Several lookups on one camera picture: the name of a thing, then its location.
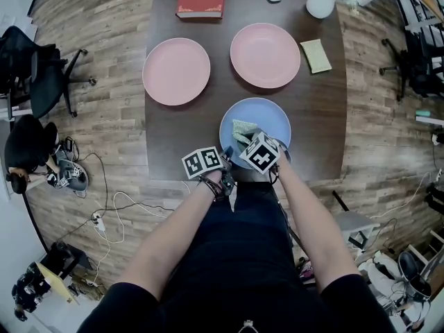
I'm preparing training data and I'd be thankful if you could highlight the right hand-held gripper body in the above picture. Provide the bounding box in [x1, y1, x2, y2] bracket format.
[239, 132, 292, 176]

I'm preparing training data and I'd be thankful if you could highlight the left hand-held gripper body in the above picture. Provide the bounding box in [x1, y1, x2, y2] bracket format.
[181, 146, 237, 197]

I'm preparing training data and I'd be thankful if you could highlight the green patterned sponge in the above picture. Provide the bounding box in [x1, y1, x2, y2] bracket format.
[231, 118, 259, 142]

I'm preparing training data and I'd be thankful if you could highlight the blue plate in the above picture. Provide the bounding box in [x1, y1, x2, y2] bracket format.
[219, 97, 292, 169]

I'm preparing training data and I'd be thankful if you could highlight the pink plate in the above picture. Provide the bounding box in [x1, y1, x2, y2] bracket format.
[142, 37, 212, 107]
[230, 22, 301, 89]

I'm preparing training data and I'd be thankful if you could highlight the person's right forearm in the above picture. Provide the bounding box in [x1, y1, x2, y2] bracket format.
[275, 154, 360, 293]

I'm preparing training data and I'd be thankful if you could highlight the person's left forearm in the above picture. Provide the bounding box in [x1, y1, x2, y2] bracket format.
[119, 170, 225, 301]

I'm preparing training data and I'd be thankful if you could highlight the person's black clothing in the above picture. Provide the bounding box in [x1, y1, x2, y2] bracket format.
[76, 182, 398, 333]

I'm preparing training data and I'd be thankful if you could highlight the yellow green sponge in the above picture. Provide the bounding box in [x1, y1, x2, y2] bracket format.
[300, 38, 333, 74]

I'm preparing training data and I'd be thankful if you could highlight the white power strip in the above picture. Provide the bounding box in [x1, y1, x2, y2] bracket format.
[92, 212, 107, 237]

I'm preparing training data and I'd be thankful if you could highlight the pink bag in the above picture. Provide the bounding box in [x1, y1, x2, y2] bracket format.
[299, 259, 314, 281]

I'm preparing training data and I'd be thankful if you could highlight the grey domed backpack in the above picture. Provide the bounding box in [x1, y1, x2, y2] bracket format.
[46, 149, 89, 191]

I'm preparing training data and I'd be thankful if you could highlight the white ceramic vase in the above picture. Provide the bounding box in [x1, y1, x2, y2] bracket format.
[305, 0, 337, 19]

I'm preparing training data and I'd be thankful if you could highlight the black office chair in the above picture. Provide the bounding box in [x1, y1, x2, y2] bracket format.
[379, 29, 444, 102]
[0, 25, 98, 119]

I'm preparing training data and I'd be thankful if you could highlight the yellow board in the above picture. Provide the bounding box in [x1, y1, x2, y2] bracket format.
[34, 262, 80, 305]

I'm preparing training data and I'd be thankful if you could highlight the black bracelet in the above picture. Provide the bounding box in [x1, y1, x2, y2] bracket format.
[198, 174, 223, 203]

